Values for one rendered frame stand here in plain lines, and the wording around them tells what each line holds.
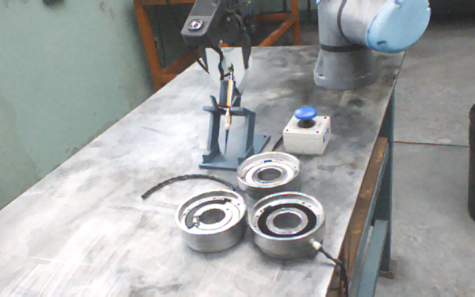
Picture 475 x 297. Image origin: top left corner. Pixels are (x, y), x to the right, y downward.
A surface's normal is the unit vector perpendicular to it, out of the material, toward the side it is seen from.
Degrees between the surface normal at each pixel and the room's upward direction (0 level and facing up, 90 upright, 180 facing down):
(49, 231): 0
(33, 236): 0
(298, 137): 90
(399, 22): 97
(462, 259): 0
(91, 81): 90
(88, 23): 90
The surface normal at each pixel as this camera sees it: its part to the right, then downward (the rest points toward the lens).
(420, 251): -0.15, -0.86
